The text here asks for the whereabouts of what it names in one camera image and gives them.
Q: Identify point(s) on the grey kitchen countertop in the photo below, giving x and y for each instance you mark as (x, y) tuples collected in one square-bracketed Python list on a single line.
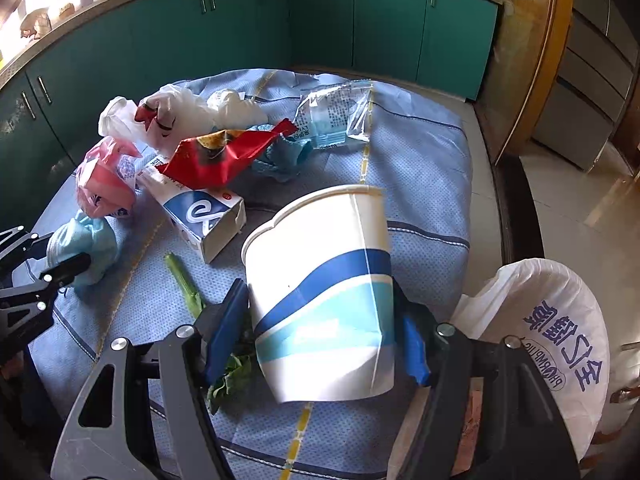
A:
[(90, 12)]

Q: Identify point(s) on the green vegetable leaf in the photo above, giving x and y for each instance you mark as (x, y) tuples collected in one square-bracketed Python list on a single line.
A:
[(232, 375)]

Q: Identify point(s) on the green vegetable stalk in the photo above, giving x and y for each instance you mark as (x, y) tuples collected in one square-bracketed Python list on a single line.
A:
[(182, 280)]

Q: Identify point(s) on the white red printed plastic bag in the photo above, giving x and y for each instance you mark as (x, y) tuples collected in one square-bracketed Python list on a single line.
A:
[(175, 110)]

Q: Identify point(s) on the crumpled white plastic wrap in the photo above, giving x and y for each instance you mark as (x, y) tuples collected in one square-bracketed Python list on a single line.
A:
[(235, 107)]

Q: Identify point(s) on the knotted blue cloth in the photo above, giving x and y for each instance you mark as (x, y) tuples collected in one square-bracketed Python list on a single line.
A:
[(287, 157)]

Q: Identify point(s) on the white blue striped paper cup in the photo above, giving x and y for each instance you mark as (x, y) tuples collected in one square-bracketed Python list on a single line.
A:
[(320, 285)]

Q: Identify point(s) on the clear printed plastic packet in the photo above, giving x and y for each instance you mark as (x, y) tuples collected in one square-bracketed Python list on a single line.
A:
[(330, 110)]

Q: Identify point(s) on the light blue bag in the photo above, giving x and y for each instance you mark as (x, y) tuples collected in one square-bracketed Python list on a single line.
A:
[(95, 245)]

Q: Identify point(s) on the pink plastic packet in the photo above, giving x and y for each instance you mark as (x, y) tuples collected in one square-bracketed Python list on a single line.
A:
[(107, 175)]

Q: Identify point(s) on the red snack wrapper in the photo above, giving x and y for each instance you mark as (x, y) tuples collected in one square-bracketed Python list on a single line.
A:
[(215, 160)]

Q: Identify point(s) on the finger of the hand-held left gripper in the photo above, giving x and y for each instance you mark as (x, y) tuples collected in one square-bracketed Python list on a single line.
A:
[(65, 267), (15, 245)]

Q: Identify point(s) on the wooden framed glass door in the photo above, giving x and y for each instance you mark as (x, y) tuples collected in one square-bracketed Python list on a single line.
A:
[(545, 35)]

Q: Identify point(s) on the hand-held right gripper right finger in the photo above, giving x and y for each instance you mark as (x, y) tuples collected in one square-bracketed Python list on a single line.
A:
[(415, 352)]

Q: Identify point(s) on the grey refrigerator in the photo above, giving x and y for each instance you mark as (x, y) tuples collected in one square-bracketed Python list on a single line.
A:
[(585, 85)]

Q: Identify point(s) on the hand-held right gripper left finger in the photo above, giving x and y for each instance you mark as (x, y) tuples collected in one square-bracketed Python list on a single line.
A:
[(226, 330)]

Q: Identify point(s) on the white plastic bag lined bin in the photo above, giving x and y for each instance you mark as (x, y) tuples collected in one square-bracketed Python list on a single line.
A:
[(550, 285)]

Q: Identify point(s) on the white and blue carton box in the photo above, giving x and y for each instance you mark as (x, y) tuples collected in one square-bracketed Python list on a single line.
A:
[(200, 215)]

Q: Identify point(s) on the teal base cabinets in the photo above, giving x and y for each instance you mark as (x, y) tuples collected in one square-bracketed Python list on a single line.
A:
[(325, 20)]

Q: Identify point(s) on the light blue quilted tablecloth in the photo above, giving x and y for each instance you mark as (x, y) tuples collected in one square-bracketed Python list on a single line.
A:
[(415, 185)]

